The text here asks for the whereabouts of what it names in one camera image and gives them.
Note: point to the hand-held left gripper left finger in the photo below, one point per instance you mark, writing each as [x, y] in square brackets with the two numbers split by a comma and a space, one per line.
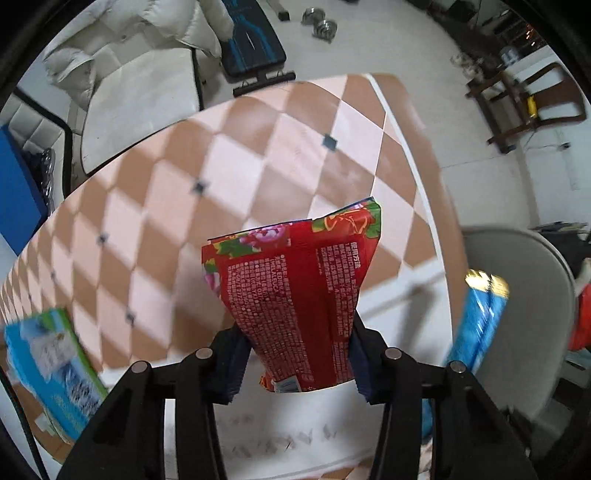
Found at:
[231, 369]

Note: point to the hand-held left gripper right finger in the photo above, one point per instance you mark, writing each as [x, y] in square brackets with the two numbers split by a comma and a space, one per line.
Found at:
[362, 369]

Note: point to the red flowered packet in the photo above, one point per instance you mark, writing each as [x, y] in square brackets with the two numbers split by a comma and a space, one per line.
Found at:
[295, 295]

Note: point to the long blue packet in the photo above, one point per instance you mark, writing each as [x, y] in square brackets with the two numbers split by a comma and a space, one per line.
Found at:
[480, 318]

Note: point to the cardboard box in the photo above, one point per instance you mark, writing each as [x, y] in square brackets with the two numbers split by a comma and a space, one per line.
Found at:
[55, 369]

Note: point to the white printed table runner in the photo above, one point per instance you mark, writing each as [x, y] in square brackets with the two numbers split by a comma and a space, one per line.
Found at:
[295, 429]

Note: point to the blue mat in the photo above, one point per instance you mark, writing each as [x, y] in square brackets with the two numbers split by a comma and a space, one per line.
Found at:
[18, 194]

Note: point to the white chair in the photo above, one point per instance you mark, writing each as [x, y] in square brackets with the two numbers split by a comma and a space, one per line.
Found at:
[138, 97]

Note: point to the yellow tag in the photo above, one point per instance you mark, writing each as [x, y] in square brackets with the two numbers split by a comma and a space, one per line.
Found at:
[533, 106]

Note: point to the grey tufted chair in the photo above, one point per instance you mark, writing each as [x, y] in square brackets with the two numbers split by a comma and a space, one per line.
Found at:
[27, 122]

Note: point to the white shoes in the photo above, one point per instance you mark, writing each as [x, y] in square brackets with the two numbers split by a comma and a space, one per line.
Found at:
[464, 63]

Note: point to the black weight bench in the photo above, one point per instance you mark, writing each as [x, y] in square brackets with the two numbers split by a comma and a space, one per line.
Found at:
[251, 41]

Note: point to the dark wooden chair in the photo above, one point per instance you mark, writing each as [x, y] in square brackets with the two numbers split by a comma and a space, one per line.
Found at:
[568, 110]

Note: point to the silver dumbbell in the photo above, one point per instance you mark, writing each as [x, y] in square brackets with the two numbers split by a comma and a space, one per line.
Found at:
[325, 31]
[312, 16]

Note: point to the white puffer jacket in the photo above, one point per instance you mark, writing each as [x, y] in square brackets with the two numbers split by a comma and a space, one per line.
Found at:
[152, 27]

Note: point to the small black block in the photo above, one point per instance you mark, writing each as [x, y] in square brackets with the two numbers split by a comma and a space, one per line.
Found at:
[283, 15]

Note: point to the dark exercise equipment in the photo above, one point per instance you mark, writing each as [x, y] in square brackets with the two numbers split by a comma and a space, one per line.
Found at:
[485, 32]

